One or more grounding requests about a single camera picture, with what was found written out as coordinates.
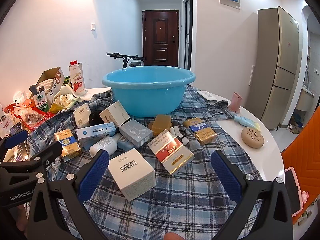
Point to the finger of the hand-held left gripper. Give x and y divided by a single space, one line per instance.
16 138
50 151

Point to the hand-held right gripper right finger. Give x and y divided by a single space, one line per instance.
225 172

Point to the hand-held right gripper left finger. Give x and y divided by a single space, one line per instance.
93 172

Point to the yellow and blue box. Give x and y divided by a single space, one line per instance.
67 145

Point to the light blue and white box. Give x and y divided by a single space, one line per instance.
96 132

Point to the red and white carton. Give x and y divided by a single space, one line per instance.
170 152

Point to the blue plastic basin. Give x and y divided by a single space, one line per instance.
150 97

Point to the person's left hand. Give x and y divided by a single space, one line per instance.
21 220

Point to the person's right hand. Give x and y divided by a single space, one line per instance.
173 236

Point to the black smartphone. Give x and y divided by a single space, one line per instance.
21 152

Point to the red and white plastic bag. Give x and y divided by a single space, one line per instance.
7 115

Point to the white plastic bottle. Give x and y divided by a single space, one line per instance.
105 145

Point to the white barcode box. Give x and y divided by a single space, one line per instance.
132 177

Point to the small light blue packet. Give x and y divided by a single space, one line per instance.
125 143

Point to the beige round air freshener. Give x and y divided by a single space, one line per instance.
252 137

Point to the cream packet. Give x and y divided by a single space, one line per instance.
81 116

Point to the blue and gold box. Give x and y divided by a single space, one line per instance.
200 131

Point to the crumpled white plastic bag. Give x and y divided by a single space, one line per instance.
68 101

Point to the light blue tube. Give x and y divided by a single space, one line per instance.
246 122

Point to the black round object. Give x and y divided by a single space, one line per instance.
95 117

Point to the blue plaid cloth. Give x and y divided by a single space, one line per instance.
175 200

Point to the grey box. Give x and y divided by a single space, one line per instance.
135 132

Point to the plain white box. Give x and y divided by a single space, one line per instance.
115 113

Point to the pink framed tablet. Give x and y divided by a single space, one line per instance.
292 190

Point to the pink cup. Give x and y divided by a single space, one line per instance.
235 102

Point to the brown cardboard box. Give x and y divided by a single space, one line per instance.
56 77

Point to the orange chair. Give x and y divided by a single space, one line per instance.
300 160

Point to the white remote control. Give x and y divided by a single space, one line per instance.
207 96

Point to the amber soap case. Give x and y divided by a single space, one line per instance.
160 123

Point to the beige refrigerator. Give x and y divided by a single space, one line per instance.
275 67

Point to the black bicycle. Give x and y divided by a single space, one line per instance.
130 59

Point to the black framed glass door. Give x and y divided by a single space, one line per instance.
188 30

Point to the brown entrance door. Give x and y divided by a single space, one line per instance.
160 37

